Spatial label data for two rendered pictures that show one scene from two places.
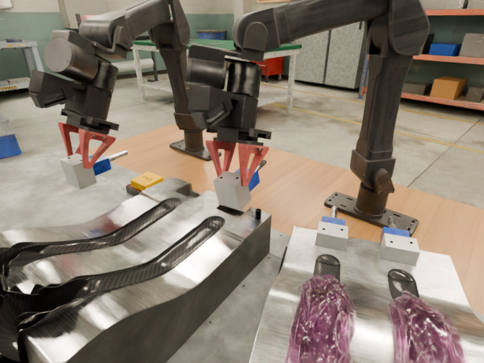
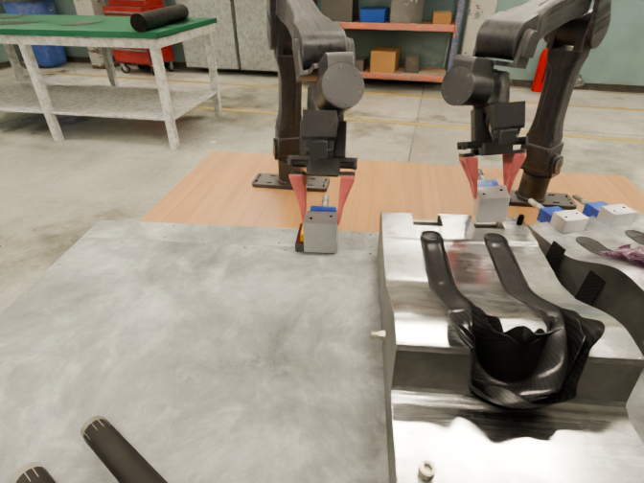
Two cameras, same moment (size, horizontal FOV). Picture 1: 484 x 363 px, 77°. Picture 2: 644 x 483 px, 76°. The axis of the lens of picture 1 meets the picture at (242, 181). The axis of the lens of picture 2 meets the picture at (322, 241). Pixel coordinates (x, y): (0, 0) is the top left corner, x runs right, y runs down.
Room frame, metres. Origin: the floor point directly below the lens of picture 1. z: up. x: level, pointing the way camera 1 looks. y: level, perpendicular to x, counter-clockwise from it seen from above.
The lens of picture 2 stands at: (0.08, 0.60, 1.27)
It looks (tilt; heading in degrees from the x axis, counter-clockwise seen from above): 33 degrees down; 329
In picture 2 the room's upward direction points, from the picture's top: straight up
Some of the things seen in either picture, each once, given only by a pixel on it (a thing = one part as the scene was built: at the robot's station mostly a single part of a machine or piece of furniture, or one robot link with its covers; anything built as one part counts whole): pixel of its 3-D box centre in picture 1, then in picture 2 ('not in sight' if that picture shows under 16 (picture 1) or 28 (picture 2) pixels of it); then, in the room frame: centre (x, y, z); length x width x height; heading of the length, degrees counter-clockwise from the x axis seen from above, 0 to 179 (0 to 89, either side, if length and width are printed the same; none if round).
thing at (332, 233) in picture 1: (332, 226); (550, 215); (0.47, -0.17, 0.86); 0.13 x 0.05 x 0.05; 162
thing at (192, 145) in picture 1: (194, 140); (290, 170); (0.98, 0.16, 0.84); 0.20 x 0.07 x 0.08; 50
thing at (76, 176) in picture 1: (100, 162); (323, 216); (0.58, 0.30, 0.93); 0.13 x 0.05 x 0.05; 144
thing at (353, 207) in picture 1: (372, 199); (533, 186); (0.59, -0.30, 0.84); 0.20 x 0.07 x 0.08; 50
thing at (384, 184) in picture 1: (374, 175); (540, 162); (0.59, -0.29, 0.90); 0.09 x 0.06 x 0.06; 8
